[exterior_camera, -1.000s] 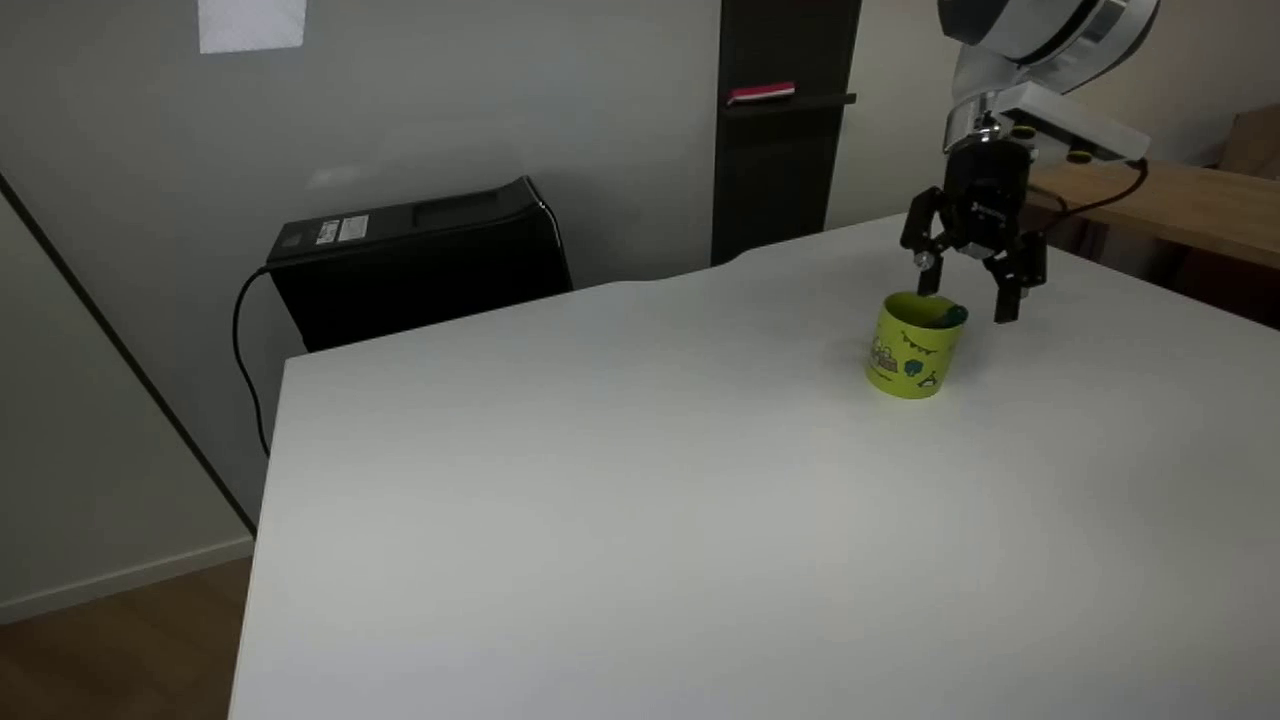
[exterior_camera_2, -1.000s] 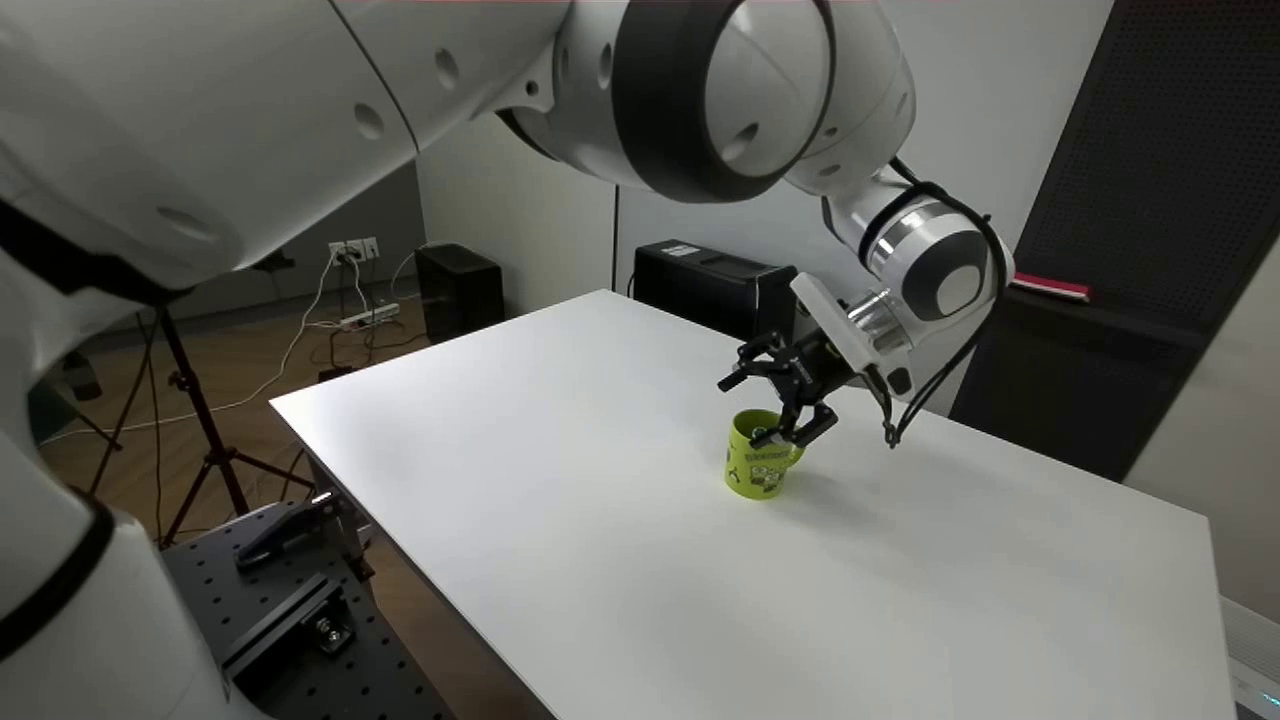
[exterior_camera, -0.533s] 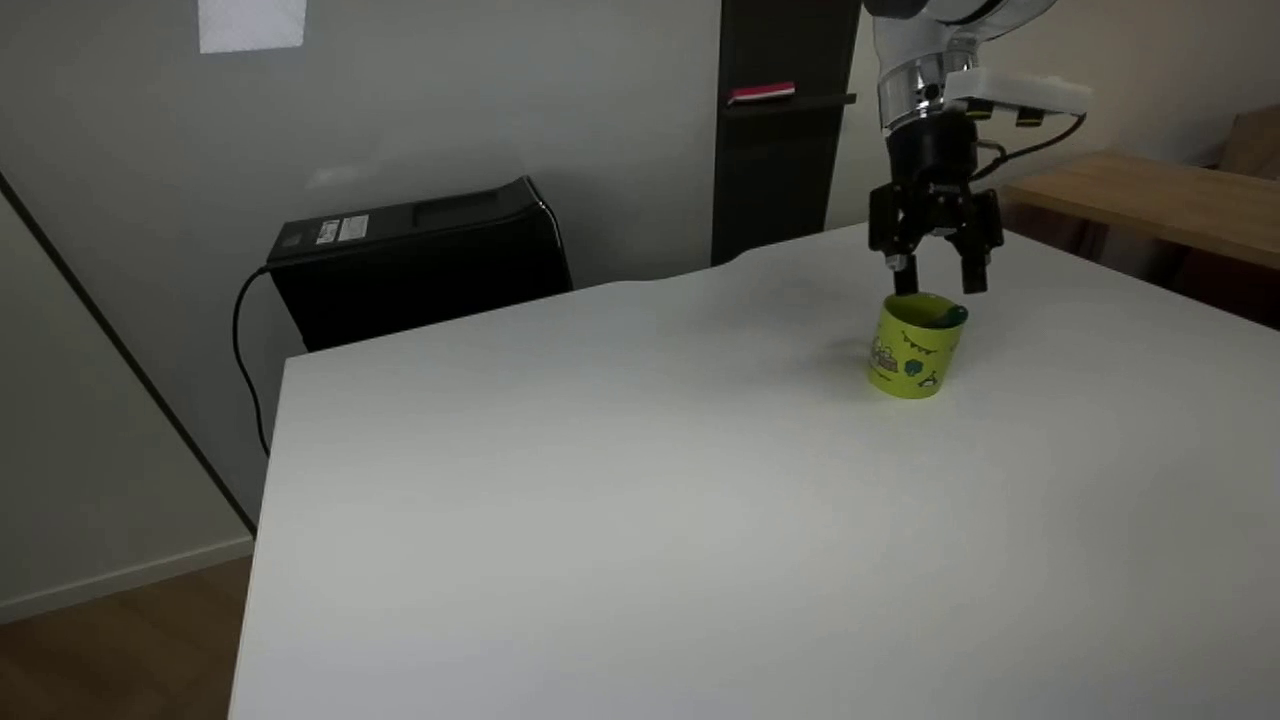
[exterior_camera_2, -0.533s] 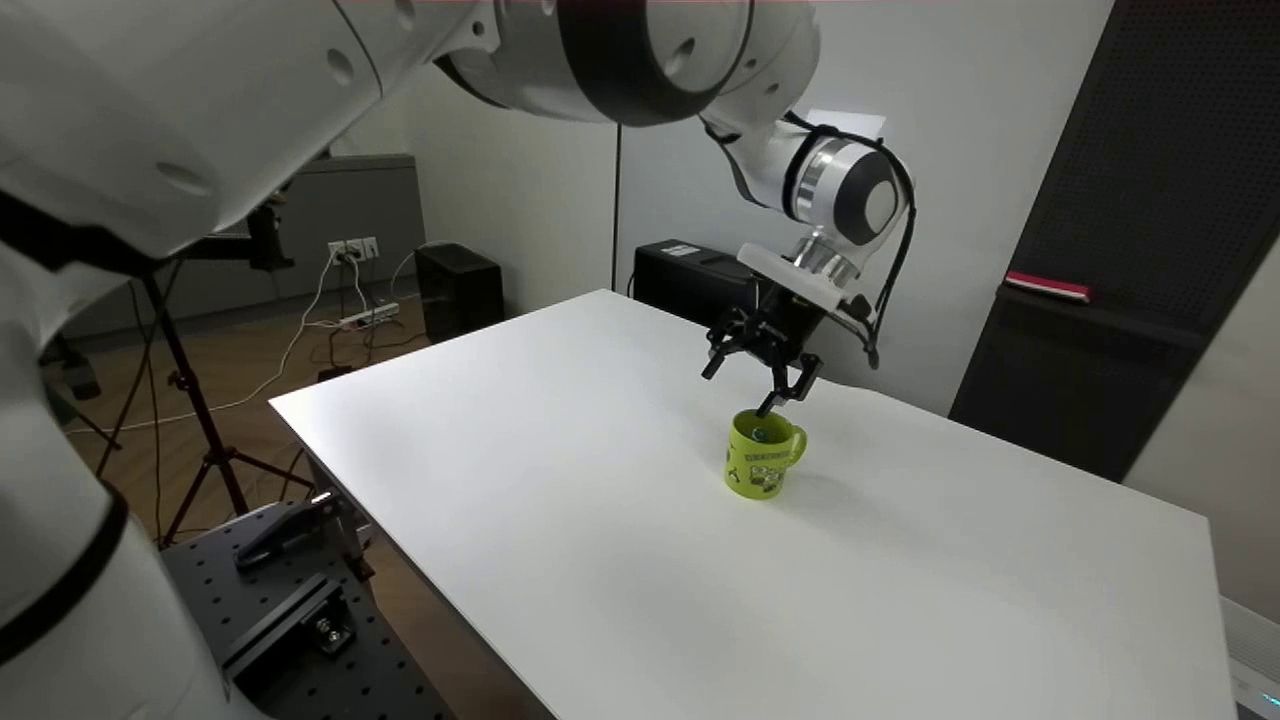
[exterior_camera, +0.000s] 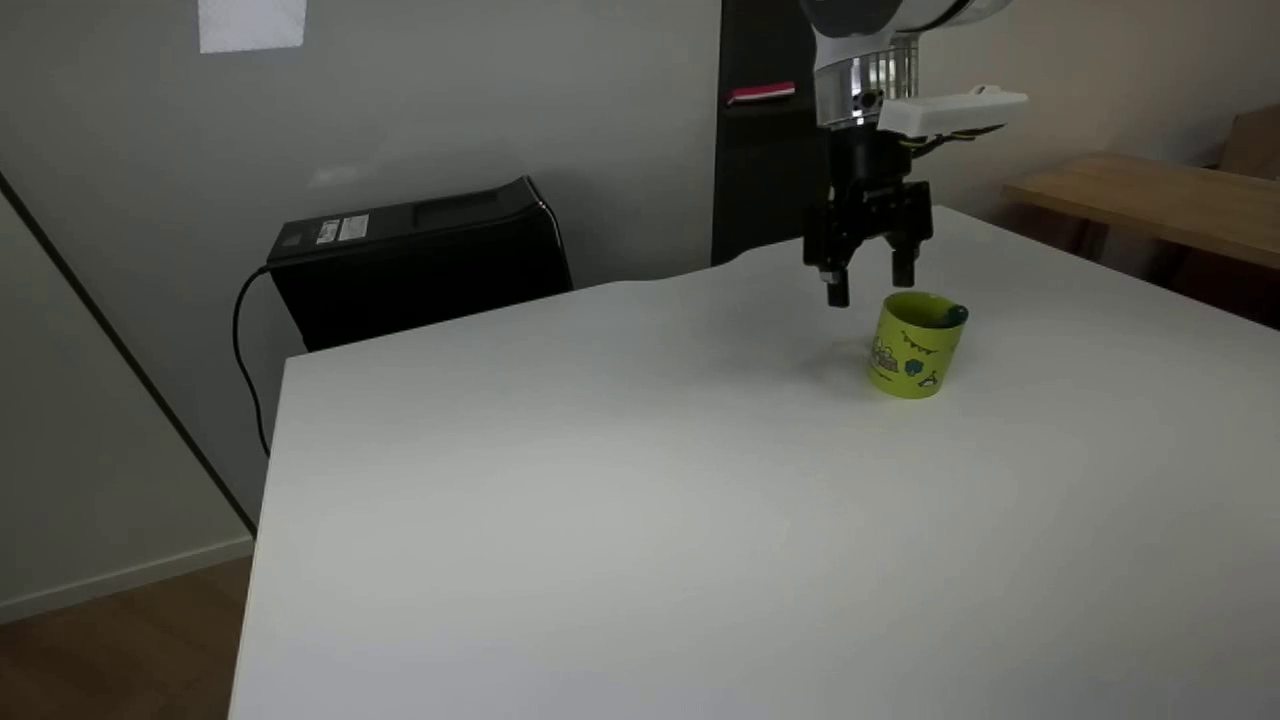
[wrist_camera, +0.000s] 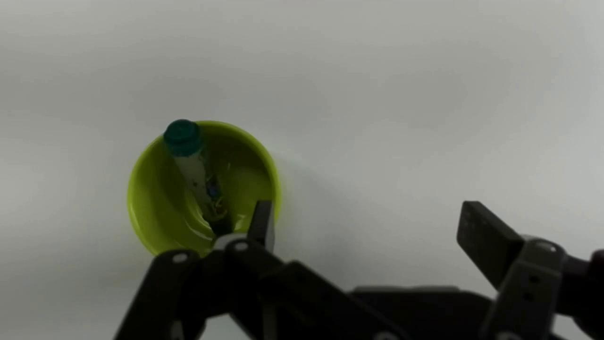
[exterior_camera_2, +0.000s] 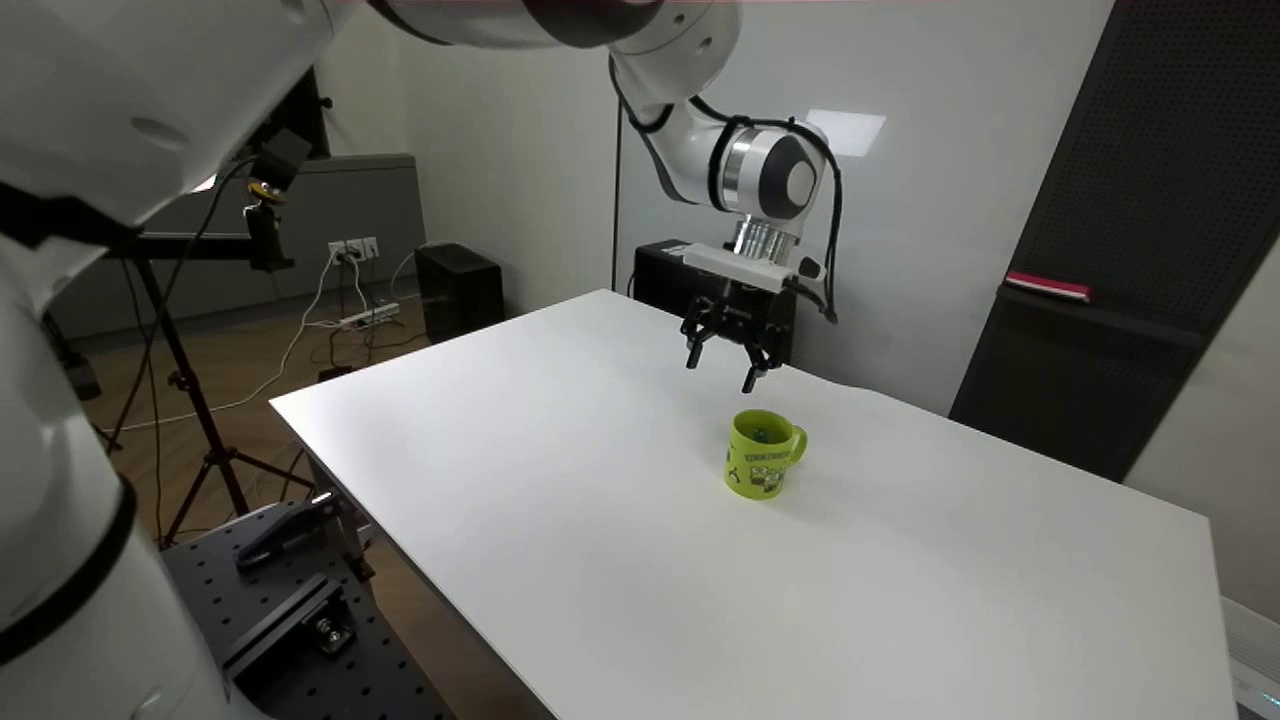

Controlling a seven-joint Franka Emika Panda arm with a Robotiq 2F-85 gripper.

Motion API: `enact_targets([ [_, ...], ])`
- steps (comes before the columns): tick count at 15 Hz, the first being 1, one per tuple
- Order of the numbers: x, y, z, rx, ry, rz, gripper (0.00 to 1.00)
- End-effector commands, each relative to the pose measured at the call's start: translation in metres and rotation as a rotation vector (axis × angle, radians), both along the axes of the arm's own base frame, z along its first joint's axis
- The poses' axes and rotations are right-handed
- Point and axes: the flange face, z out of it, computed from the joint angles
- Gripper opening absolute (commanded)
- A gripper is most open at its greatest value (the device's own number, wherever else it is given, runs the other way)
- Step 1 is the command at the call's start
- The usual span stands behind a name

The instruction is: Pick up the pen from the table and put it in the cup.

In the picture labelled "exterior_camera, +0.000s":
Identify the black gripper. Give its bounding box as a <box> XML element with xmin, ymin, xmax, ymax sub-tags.
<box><xmin>800</xmin><ymin>126</ymin><xmax>941</xmax><ymax>314</ymax></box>

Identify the yellow-green printed cup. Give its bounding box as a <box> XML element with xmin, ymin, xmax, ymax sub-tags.
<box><xmin>866</xmin><ymin>287</ymin><xmax>975</xmax><ymax>406</ymax></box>

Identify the tall black cabinet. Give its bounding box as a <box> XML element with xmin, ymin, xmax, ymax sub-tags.
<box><xmin>707</xmin><ymin>0</ymin><xmax>866</xmax><ymax>268</ymax></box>

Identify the red label strip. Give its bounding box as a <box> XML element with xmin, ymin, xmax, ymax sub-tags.
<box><xmin>723</xmin><ymin>80</ymin><xmax>805</xmax><ymax>109</ymax></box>

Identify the wooden table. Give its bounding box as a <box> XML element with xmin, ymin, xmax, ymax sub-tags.
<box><xmin>1006</xmin><ymin>101</ymin><xmax>1280</xmax><ymax>333</ymax></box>

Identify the black box with white label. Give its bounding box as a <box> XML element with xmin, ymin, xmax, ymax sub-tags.
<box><xmin>264</xmin><ymin>172</ymin><xmax>582</xmax><ymax>358</ymax></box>

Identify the white paper sheet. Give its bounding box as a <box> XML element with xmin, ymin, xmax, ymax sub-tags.
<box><xmin>191</xmin><ymin>0</ymin><xmax>313</xmax><ymax>59</ymax></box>

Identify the thin black diagonal bar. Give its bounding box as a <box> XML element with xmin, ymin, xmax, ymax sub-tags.
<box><xmin>0</xmin><ymin>170</ymin><xmax>261</xmax><ymax>531</ymax></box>

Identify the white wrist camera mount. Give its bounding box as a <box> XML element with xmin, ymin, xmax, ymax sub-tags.
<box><xmin>877</xmin><ymin>80</ymin><xmax>1037</xmax><ymax>146</ymax></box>

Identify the black power cable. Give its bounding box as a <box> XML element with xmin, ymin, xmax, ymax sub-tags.
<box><xmin>229</xmin><ymin>262</ymin><xmax>279</xmax><ymax>461</ymax></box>

